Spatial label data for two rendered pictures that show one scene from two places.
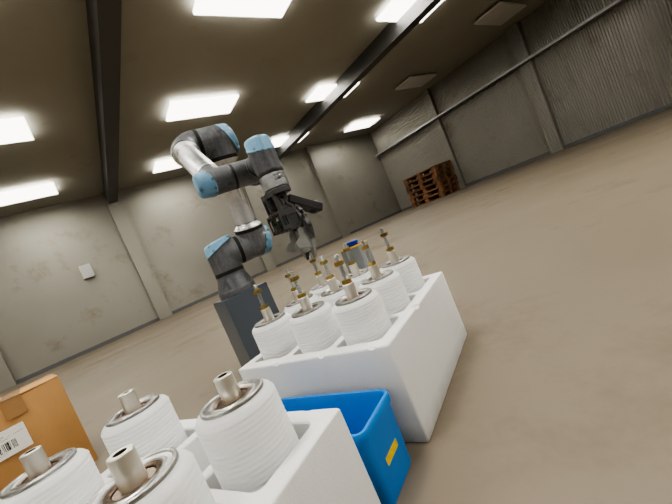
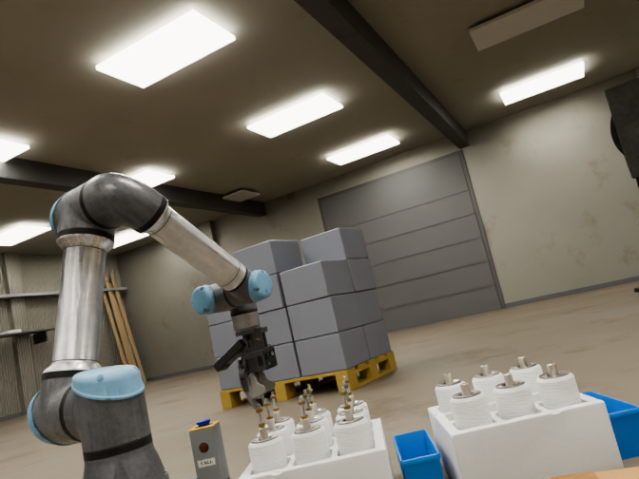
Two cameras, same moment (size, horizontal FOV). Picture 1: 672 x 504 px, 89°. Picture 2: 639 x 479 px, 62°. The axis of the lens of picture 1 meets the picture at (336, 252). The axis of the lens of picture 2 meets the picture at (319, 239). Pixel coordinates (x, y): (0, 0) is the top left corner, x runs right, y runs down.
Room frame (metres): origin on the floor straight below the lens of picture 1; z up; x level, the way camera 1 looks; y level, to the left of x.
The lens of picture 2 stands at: (1.50, 1.48, 0.53)
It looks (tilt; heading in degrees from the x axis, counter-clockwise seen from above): 8 degrees up; 239
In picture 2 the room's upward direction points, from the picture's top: 13 degrees counter-clockwise
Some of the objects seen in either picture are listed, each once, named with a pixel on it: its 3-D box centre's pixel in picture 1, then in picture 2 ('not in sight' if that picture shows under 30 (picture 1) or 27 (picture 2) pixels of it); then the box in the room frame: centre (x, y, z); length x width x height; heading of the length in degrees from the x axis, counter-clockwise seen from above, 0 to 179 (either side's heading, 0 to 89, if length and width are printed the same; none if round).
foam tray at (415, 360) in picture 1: (361, 350); (323, 477); (0.81, 0.04, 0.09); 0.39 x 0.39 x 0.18; 57
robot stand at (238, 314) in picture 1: (253, 326); not in sight; (1.38, 0.43, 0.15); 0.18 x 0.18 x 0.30; 34
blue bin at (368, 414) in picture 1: (315, 445); (418, 465); (0.56, 0.16, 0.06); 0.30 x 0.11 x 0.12; 57
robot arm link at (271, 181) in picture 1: (275, 183); (246, 322); (0.96, 0.08, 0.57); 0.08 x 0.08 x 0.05
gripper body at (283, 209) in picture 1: (284, 210); (254, 350); (0.96, 0.09, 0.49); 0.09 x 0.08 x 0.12; 128
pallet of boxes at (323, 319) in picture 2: not in sight; (295, 316); (-0.50, -2.55, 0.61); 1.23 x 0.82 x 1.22; 119
